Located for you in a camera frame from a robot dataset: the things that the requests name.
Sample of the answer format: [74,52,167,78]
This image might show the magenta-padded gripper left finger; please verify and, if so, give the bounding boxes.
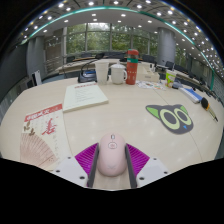
[49,142,101,189]

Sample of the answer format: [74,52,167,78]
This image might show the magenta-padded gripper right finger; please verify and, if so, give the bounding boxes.
[124,143,171,190]

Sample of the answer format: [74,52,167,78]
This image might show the pink computer mouse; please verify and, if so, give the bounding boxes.
[96,132,128,178]

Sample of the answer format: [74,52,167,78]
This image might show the cat face mouse pad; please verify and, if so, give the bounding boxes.
[145,104,195,136]

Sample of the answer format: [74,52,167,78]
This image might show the red white fan print booklet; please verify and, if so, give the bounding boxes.
[19,102,73,170]

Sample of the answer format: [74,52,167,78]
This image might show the white paper document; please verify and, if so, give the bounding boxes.
[62,82,110,113]

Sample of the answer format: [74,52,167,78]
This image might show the colourful sticker sheet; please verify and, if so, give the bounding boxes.
[135,80,167,91]

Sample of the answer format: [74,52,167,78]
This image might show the blue white book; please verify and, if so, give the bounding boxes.
[179,87,203,104]

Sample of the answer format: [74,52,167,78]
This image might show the black yellow handheld microphone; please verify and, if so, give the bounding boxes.
[200,97,219,123]

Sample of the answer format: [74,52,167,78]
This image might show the black gooseneck desk microphone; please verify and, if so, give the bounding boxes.
[172,81,185,90]
[77,59,98,84]

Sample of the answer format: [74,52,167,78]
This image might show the green white paper cup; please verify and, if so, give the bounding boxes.
[165,69,178,89]

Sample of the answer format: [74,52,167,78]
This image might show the beige cardboard box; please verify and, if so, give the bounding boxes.
[137,63,161,83]

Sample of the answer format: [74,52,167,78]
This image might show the white board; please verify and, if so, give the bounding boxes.
[31,69,43,87]

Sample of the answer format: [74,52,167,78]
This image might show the white lidded mug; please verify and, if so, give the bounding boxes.
[109,63,128,85]

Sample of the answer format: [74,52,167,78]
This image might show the red bottle with green band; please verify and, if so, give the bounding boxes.
[125,48,140,86]

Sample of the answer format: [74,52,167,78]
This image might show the dark office chairs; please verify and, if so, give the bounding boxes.
[64,51,214,88]

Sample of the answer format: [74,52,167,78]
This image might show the ceiling lights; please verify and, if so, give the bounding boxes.
[19,0,224,78]

